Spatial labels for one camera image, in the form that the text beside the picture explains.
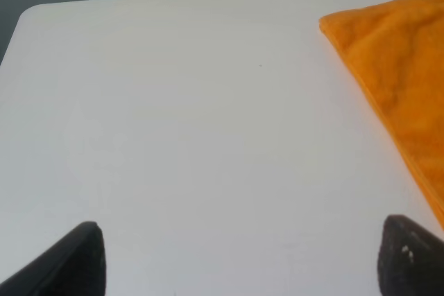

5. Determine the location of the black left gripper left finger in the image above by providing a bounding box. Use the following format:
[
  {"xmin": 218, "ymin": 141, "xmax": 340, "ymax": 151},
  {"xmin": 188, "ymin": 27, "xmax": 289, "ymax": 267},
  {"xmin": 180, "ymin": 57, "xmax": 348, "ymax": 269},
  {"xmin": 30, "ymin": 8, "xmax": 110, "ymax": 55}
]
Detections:
[{"xmin": 1, "ymin": 221, "xmax": 107, "ymax": 296}]

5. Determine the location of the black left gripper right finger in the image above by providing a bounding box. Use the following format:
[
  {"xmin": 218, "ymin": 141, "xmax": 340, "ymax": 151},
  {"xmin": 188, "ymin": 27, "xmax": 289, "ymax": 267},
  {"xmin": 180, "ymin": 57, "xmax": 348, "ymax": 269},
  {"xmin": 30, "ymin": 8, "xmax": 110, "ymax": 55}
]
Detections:
[{"xmin": 377, "ymin": 215, "xmax": 443, "ymax": 296}]

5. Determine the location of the orange microfibre towel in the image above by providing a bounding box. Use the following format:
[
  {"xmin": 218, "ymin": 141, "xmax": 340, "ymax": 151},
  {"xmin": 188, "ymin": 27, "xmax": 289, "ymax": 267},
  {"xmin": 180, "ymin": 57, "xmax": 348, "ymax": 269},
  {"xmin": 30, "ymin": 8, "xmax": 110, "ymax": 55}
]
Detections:
[{"xmin": 319, "ymin": 0, "xmax": 443, "ymax": 220}]

